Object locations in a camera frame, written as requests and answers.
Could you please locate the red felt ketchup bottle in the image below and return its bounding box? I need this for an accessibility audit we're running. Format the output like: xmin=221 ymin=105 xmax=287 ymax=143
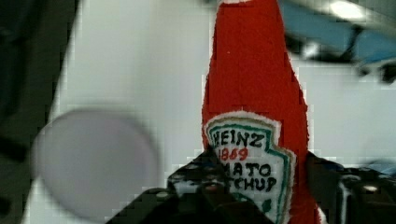
xmin=202 ymin=0 xmax=321 ymax=224

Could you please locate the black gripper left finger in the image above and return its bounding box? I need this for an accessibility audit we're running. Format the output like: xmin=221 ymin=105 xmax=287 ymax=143
xmin=167 ymin=148 xmax=236 ymax=204

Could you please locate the round lilac plate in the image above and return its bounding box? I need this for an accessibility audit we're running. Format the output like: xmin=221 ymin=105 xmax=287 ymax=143
xmin=31 ymin=109 xmax=163 ymax=224

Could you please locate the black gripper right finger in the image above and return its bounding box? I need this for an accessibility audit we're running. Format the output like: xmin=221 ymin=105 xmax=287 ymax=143
xmin=306 ymin=152 xmax=396 ymax=224

